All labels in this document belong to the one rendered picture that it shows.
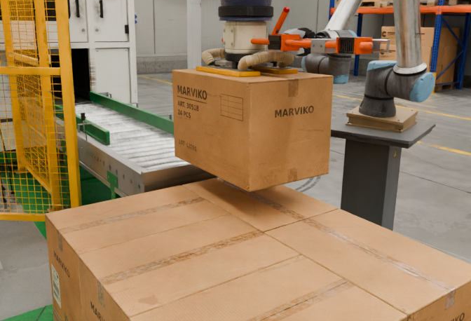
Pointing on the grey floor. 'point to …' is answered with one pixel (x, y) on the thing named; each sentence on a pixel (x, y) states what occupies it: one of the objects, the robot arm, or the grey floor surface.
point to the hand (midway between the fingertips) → (287, 42)
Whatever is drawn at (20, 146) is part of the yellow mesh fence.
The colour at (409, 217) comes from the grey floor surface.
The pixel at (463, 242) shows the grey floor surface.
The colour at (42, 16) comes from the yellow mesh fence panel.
